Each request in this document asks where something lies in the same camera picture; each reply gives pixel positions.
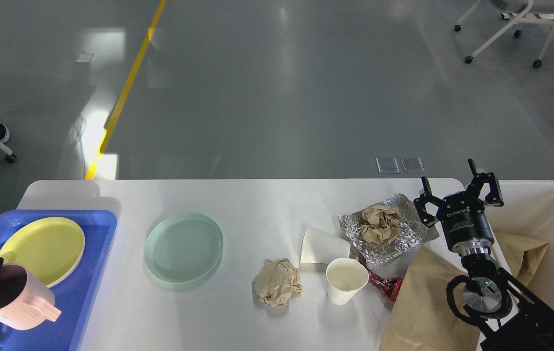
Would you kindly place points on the red snack wrapper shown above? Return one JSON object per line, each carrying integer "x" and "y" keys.
{"x": 389, "y": 287}

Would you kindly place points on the yellow plate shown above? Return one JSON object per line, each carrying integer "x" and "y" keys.
{"x": 51, "y": 248}

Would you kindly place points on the pink mug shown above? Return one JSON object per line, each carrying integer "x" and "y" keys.
{"x": 25, "y": 302}

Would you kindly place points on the brown paper bag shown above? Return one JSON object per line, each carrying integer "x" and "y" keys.
{"x": 421, "y": 319}

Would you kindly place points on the crumpled brown paper ball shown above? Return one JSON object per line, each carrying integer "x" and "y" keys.
{"x": 277, "y": 282}

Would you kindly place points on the aluminium foil sheet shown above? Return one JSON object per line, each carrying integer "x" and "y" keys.
{"x": 412, "y": 235}

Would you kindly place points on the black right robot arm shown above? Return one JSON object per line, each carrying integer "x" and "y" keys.
{"x": 508, "y": 314}

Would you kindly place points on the brown paper in bin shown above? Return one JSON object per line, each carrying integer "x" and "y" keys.
{"x": 522, "y": 254}

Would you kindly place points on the light green plate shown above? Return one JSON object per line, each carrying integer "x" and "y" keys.
{"x": 183, "y": 248}

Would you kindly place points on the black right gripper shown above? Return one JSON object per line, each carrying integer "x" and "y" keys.
{"x": 464, "y": 222}

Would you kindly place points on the flattened white paper cup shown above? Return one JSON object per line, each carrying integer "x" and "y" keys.
{"x": 320, "y": 247}

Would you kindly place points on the white paper cup upright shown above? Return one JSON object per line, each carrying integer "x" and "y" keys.
{"x": 345, "y": 276}

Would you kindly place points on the crumpled paper on foil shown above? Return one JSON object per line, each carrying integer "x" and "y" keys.
{"x": 380, "y": 224}

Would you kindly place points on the floor socket cover left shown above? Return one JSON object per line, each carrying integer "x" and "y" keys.
{"x": 387, "y": 165}

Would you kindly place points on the black white sneaker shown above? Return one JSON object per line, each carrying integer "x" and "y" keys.
{"x": 4, "y": 133}

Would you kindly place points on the floor socket cover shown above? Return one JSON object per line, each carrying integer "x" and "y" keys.
{"x": 387, "y": 165}
{"x": 412, "y": 164}

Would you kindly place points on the floor socket cover right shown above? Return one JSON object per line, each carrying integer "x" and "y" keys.
{"x": 412, "y": 164}

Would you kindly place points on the blue plastic tray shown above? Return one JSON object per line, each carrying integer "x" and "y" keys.
{"x": 74, "y": 295}

